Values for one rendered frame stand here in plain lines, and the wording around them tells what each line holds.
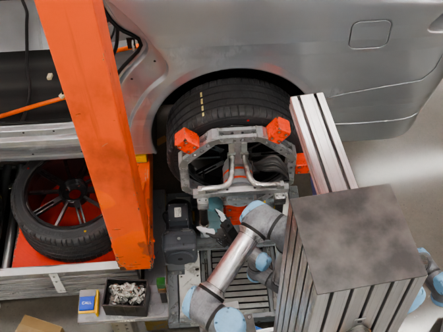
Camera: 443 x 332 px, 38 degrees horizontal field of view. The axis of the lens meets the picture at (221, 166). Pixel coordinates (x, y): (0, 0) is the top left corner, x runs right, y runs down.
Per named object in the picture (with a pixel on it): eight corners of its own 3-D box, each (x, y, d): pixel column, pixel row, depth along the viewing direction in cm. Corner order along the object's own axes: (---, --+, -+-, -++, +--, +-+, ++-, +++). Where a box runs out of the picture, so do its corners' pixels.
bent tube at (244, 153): (278, 153, 289) (279, 139, 281) (283, 189, 278) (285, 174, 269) (240, 156, 289) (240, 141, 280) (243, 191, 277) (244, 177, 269)
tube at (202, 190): (235, 156, 289) (235, 141, 280) (238, 192, 277) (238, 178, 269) (196, 159, 288) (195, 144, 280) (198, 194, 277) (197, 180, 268)
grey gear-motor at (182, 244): (196, 213, 377) (193, 180, 348) (200, 278, 352) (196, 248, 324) (165, 215, 376) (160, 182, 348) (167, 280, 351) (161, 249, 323)
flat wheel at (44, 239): (122, 150, 382) (116, 125, 363) (154, 240, 345) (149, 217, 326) (12, 183, 369) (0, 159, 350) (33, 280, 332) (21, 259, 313)
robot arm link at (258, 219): (205, 330, 236) (285, 211, 248) (173, 307, 241) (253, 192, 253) (211, 334, 247) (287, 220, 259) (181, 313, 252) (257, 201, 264)
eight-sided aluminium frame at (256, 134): (289, 191, 325) (298, 122, 281) (291, 201, 321) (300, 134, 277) (182, 197, 324) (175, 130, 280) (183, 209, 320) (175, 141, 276)
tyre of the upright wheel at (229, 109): (221, 176, 355) (323, 124, 324) (223, 212, 341) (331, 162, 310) (138, 118, 311) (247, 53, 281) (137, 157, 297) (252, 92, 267)
